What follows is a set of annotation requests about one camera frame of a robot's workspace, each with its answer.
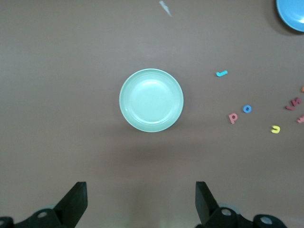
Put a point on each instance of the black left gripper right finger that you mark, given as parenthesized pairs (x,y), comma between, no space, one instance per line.
(206,206)

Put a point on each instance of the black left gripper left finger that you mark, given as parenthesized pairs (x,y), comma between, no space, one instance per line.
(73,204)

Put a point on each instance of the pink letter p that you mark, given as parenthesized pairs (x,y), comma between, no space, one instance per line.
(232,117)

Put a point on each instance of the blue letter o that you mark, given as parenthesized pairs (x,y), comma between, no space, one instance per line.
(244,109)

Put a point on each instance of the teal letter r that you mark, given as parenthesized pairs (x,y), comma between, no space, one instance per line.
(221,73)

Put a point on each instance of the yellow letter u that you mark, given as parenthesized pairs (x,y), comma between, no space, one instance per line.
(275,129)

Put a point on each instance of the brown table cover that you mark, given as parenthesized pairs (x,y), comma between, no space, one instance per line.
(59,95)

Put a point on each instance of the light green round plate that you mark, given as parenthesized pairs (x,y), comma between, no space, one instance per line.
(151,101)

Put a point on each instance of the pink letter f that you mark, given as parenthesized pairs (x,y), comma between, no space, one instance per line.
(300,119)

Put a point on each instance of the dark red letter l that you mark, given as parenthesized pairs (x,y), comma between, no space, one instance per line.
(290,108)

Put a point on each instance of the dark red letter k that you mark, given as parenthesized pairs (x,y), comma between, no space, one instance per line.
(297,101)

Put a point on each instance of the white paper scrap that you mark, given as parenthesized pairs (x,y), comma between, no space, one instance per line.
(166,8)

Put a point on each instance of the blue round plate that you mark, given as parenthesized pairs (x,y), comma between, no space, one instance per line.
(293,14)

